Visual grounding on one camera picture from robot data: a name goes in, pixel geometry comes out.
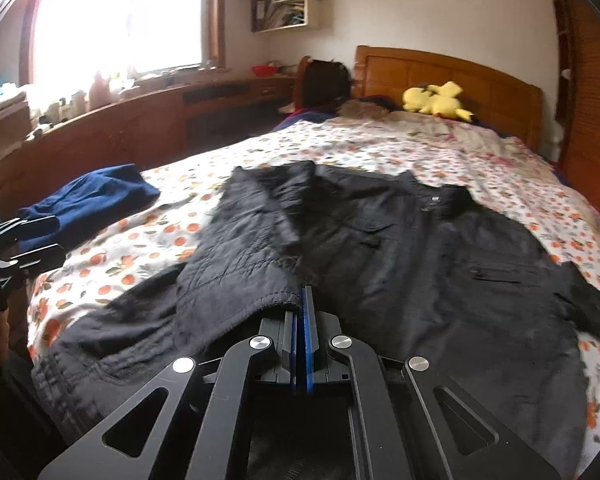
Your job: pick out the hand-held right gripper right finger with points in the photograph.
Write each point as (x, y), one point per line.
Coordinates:
(309, 340)

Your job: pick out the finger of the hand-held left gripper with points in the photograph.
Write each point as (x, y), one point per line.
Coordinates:
(15, 230)
(25, 259)

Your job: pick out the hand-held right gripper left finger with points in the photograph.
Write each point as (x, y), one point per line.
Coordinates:
(292, 360)

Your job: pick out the black jacket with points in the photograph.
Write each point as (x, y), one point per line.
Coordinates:
(380, 270)

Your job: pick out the navy blue garment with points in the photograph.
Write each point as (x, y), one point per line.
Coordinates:
(95, 195)

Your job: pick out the wooden window cabinet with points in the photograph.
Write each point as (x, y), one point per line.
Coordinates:
(130, 120)

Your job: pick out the orange floral bed sheet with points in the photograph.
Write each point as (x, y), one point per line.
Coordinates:
(190, 200)

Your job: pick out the fur-trimmed garment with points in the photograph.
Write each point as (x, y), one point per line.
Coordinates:
(357, 108)

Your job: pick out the window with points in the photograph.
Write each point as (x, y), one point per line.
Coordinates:
(120, 15)

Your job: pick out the beige quilt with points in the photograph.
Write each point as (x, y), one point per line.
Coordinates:
(460, 132)

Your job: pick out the yellow plush toy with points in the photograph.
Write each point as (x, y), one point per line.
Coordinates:
(435, 100)

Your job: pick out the red bowl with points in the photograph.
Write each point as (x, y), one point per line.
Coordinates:
(263, 70)

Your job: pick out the wooden bed headboard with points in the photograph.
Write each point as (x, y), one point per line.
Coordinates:
(430, 70)

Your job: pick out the wooden wardrobe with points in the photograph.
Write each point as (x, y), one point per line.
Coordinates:
(590, 110)

